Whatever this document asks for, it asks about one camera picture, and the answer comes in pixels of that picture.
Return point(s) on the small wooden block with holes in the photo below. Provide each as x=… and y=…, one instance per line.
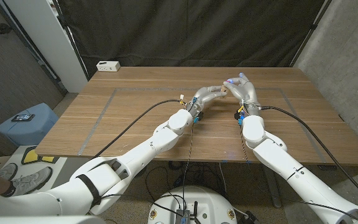
x=224, y=91

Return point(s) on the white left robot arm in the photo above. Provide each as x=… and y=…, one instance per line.
x=163, y=137

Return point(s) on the black plug beside torso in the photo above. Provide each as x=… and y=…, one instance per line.
x=250, y=217

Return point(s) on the grey table leg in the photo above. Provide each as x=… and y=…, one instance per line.
x=275, y=200

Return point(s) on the white wall panel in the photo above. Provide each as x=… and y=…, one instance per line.
x=48, y=40

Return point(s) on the black backdrop stand pole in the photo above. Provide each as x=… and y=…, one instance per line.
x=71, y=37
x=314, y=26

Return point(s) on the white power strip box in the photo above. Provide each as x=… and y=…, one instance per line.
x=108, y=66

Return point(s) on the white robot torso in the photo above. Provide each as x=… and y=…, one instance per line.
x=210, y=205

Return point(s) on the blue plastic stool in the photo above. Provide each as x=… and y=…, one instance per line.
x=26, y=130

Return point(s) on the black metal rail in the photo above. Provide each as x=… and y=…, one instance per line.
x=42, y=63

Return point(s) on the black floor bracket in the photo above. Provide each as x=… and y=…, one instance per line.
x=325, y=167

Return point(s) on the black backdrop curtain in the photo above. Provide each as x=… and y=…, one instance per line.
x=191, y=31

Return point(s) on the black smartphone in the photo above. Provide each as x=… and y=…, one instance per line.
x=23, y=117

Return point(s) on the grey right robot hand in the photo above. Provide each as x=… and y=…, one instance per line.
x=247, y=93

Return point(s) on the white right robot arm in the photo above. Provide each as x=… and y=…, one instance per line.
x=275, y=155

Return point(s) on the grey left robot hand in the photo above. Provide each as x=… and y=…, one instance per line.
x=205, y=96

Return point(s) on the white board yellow black marking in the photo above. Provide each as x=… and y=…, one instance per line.
x=31, y=155

